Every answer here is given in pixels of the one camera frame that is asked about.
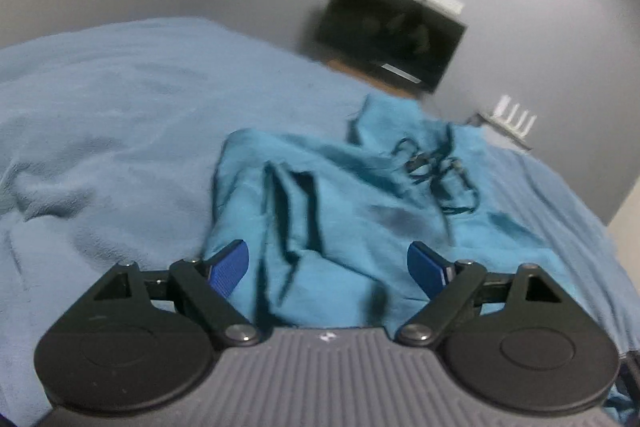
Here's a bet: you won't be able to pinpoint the white router with antennas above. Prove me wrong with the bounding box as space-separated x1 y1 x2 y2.
492 94 539 140

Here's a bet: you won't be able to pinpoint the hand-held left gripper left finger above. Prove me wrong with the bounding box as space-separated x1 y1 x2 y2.
92 240 262 349

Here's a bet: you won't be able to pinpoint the light blue fleece blanket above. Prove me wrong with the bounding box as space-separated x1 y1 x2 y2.
0 17 640 427

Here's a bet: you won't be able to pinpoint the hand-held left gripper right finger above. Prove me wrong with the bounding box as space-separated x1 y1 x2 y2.
395 241 567 349

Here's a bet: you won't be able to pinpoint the teal drawstring pants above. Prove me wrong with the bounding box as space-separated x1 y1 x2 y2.
200 94 581 329

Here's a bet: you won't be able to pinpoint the black flat screen television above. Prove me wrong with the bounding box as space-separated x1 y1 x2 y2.
314 0 468 95

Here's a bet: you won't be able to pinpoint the wooden television stand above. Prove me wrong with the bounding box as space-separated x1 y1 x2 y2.
325 59 422 100

